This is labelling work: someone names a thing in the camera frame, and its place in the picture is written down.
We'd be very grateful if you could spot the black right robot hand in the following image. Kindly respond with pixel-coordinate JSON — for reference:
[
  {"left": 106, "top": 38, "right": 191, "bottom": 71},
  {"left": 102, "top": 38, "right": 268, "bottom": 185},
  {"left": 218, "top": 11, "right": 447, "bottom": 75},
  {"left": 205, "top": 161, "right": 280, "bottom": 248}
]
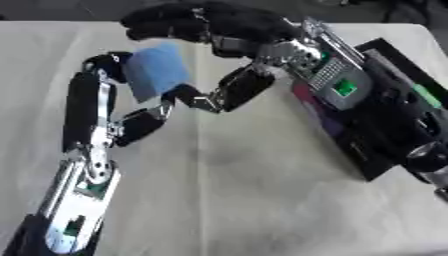
[{"left": 117, "top": 1, "right": 307, "bottom": 114}]

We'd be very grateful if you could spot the black open box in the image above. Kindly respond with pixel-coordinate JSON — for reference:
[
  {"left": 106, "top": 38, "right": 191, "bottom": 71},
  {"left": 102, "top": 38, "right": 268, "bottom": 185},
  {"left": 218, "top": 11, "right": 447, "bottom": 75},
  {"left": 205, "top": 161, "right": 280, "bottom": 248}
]
[{"left": 288, "top": 37, "right": 448, "bottom": 183}]

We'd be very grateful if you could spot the blue rectangular block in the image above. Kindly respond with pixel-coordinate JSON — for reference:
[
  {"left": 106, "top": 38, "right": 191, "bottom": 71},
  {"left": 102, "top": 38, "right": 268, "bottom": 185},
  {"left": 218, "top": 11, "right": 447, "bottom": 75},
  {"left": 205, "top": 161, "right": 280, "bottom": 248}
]
[{"left": 122, "top": 41, "right": 193, "bottom": 103}]

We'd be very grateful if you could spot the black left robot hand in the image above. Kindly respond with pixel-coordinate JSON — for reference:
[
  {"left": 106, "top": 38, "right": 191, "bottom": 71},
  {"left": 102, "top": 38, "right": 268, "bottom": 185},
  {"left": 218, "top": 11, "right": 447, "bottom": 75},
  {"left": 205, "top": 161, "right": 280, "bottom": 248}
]
[{"left": 61, "top": 50, "right": 177, "bottom": 152}]

